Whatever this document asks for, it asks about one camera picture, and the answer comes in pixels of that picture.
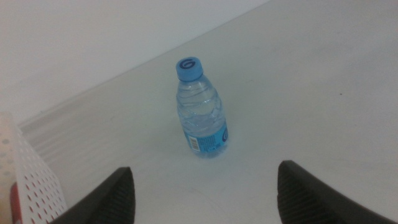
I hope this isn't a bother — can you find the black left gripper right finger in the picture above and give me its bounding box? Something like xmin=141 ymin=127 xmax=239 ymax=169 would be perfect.
xmin=276 ymin=159 xmax=398 ymax=224

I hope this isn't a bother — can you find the clear water bottle blue cap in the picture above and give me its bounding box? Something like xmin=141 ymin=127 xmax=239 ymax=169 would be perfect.
xmin=175 ymin=56 xmax=229 ymax=159

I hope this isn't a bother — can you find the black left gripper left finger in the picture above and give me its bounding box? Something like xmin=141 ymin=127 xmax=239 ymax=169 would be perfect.
xmin=49 ymin=166 xmax=136 ymax=224

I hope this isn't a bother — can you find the white perforated plastic basket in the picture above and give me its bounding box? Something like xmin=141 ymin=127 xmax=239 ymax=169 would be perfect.
xmin=0 ymin=111 xmax=68 ymax=224

